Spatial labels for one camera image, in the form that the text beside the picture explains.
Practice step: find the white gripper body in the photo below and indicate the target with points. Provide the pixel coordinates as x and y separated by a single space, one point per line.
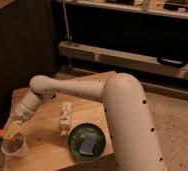
26 107

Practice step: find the grey metal shelf beam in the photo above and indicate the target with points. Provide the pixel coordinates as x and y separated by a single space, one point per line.
122 59

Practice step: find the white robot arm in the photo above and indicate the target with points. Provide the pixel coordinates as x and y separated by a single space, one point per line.
134 138

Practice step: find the blue sponge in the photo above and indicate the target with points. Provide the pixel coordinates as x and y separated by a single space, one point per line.
88 142

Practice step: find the black handle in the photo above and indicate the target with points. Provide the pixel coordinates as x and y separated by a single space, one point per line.
177 64

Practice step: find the green bowl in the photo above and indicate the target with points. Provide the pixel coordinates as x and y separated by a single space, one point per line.
74 141

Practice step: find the upper cluttered shelf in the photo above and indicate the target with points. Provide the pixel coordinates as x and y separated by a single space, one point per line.
143 8

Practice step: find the white squeeze bottle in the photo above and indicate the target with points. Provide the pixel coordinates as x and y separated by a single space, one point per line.
65 118

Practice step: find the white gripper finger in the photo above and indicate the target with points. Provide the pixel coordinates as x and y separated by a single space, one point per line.
9 121
12 129

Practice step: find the wooden table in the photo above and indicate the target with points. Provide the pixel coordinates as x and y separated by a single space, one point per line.
48 151

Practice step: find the metal pole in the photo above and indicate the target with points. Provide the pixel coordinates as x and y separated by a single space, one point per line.
69 38

